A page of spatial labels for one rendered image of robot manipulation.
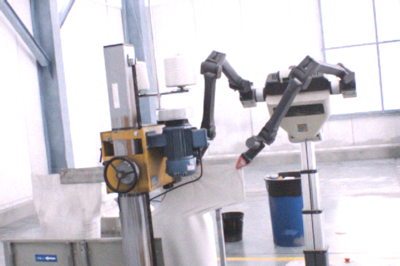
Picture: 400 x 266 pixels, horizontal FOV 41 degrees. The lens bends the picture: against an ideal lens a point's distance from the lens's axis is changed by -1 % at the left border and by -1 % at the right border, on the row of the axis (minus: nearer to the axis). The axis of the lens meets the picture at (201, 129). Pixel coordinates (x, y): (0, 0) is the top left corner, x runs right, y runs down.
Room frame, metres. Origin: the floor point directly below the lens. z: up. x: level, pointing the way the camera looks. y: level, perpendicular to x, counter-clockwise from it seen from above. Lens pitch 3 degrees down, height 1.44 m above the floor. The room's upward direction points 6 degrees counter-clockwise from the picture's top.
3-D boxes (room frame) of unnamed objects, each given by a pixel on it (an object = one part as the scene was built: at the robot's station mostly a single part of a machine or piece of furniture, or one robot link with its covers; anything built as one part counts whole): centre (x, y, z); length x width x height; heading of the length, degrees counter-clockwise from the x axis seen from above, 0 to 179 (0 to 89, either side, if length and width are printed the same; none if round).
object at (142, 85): (2.91, 0.33, 1.61); 0.15 x 0.14 x 0.17; 71
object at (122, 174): (2.54, 0.40, 1.13); 0.18 x 0.11 x 0.18; 71
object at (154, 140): (2.68, 0.21, 1.27); 0.12 x 0.09 x 0.09; 161
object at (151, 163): (2.79, 0.34, 1.18); 0.34 x 0.25 x 0.31; 161
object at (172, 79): (2.83, 0.08, 1.61); 0.17 x 0.17 x 0.17
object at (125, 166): (2.61, 0.38, 1.14); 0.11 x 0.06 x 0.11; 71
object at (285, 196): (5.15, -0.78, 0.32); 0.51 x 0.48 x 0.65; 161
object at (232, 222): (5.45, -0.20, 0.13); 0.30 x 0.30 x 0.26
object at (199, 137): (2.70, 0.02, 1.25); 0.10 x 0.08 x 0.12; 6
